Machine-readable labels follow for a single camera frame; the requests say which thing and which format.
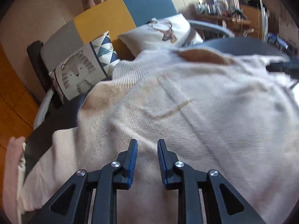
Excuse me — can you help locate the beige knit sweater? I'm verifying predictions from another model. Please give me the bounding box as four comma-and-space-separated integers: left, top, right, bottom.
18, 48, 298, 223

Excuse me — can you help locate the wooden side table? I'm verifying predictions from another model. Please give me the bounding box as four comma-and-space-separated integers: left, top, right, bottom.
192, 12, 251, 36

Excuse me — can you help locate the folded pink garment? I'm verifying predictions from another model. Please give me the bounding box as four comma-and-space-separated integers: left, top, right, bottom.
3, 136, 26, 223

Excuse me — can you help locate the black leather ottoman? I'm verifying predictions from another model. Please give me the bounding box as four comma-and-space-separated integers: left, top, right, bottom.
24, 37, 290, 176

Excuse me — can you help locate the deer print cushion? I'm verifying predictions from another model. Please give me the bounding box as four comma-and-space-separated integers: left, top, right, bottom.
118, 14, 203, 57

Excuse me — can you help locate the tiger print cushion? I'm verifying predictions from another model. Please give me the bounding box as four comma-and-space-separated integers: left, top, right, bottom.
49, 31, 120, 103

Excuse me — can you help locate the grey yellow blue sofa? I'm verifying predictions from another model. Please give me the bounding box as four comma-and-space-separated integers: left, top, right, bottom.
26, 0, 235, 130

